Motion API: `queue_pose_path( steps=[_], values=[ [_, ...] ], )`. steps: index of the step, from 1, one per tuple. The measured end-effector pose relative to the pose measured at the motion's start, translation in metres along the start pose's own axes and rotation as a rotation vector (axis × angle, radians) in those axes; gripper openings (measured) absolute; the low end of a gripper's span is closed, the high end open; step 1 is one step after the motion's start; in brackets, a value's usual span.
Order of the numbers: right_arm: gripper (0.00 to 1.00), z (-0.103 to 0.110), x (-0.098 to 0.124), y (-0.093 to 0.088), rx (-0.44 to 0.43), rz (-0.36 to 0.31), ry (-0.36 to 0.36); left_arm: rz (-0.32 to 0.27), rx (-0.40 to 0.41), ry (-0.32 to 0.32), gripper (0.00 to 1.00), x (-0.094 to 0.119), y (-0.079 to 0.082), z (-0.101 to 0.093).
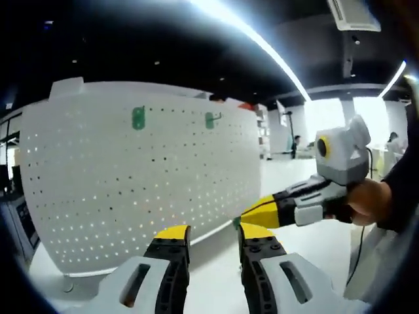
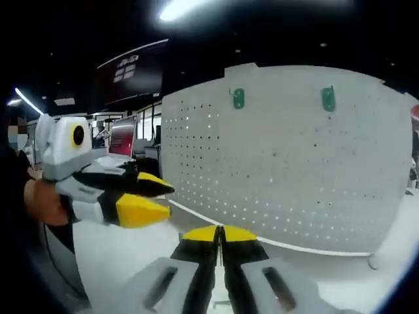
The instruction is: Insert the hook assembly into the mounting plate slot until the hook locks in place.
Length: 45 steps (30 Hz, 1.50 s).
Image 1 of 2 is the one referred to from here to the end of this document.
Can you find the white perforated mounting plate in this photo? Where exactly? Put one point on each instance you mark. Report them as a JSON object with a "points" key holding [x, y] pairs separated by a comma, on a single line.
{"points": [[131, 180]]}

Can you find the white shelving rack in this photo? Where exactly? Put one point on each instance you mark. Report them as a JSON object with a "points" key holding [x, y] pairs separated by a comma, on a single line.
{"points": [[262, 127]]}

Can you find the green hook assembly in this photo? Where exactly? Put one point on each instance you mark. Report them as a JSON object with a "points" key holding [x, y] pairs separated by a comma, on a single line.
{"points": [[209, 121], [235, 223], [138, 118]]}

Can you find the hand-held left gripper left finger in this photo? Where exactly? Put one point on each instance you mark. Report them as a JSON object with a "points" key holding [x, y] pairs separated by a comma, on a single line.
{"points": [[131, 288]]}

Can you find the person's right hand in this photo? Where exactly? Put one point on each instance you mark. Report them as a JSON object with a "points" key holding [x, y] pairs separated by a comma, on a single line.
{"points": [[366, 202]]}

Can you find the black tripod stand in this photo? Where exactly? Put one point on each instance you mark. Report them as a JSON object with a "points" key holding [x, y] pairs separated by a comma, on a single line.
{"points": [[289, 134]]}

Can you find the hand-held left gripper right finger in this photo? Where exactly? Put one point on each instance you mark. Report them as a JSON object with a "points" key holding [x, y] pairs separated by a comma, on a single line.
{"points": [[304, 284]]}

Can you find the ceiling light strip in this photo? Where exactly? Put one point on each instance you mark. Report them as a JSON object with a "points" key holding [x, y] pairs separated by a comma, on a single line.
{"points": [[393, 80], [255, 42]]}

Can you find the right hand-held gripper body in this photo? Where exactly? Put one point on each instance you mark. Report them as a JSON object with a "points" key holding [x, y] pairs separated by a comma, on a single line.
{"points": [[347, 157]]}

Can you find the ceiling air conditioner unit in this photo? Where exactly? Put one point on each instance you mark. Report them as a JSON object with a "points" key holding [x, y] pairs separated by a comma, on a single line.
{"points": [[353, 14]]}

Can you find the grey device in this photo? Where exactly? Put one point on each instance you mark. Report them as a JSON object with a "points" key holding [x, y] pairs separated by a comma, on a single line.
{"points": [[23, 222]]}

